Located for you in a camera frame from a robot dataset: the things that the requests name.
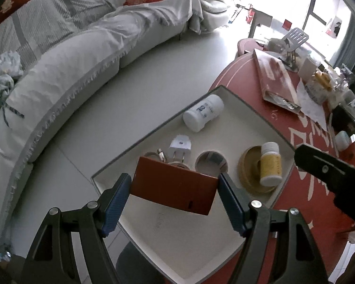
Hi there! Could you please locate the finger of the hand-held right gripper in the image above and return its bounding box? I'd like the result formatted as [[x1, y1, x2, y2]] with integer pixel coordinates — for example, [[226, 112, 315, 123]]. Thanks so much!
[[294, 143, 355, 227]]

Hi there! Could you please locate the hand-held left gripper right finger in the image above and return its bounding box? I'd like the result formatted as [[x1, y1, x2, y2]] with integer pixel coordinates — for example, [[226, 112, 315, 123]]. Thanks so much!
[[217, 172, 329, 284]]

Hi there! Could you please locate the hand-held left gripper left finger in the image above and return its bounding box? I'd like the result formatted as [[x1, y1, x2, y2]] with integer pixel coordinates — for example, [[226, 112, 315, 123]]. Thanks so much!
[[23, 172, 133, 284]]

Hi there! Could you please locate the white masking tape roll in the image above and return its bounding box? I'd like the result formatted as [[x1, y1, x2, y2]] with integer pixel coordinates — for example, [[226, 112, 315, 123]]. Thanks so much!
[[195, 151, 228, 174]]

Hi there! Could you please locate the grey white storage tray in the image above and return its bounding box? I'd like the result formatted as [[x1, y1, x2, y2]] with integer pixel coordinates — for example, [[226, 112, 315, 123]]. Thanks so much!
[[91, 85, 297, 284]]

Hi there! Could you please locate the dark red box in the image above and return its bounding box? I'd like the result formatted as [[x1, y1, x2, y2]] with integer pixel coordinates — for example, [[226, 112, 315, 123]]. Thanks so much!
[[130, 156, 219, 216]]

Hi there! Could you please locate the white power plug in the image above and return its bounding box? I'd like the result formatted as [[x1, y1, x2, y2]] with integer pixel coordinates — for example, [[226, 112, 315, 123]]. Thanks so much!
[[168, 135, 193, 166]]

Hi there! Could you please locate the white pill bottle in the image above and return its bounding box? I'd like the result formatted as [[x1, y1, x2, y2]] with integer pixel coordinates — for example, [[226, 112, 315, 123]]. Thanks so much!
[[182, 94, 224, 132]]

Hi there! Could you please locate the small white jar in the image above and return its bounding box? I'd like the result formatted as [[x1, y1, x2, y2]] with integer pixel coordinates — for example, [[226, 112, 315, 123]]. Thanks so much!
[[334, 131, 350, 151]]

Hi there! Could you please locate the yellow label pill bottle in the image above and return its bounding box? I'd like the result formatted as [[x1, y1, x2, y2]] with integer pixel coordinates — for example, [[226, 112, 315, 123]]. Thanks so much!
[[259, 141, 283, 187]]

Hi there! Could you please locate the black case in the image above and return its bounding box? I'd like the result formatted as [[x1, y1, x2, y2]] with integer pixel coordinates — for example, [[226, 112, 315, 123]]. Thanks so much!
[[331, 105, 355, 135]]

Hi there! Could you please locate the white plastic bag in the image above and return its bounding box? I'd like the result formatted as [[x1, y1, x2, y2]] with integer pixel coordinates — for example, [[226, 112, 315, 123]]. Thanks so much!
[[296, 80, 332, 131]]

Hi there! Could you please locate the metal folding stand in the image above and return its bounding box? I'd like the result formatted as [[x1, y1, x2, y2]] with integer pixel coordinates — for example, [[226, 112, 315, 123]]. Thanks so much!
[[280, 27, 310, 71]]

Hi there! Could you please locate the white covered sofa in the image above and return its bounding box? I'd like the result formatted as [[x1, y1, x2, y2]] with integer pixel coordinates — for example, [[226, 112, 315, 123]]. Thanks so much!
[[0, 0, 228, 243]]

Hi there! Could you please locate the floral cloth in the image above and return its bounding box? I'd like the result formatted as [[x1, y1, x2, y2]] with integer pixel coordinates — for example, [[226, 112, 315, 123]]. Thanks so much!
[[0, 52, 24, 142]]

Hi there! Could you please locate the grey striped cushion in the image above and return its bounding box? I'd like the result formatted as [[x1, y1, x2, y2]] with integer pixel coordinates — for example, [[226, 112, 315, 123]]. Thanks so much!
[[50, 0, 119, 27]]

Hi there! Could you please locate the large brown tape ring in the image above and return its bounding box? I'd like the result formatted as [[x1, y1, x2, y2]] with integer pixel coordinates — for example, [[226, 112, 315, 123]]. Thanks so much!
[[238, 145, 280, 195]]

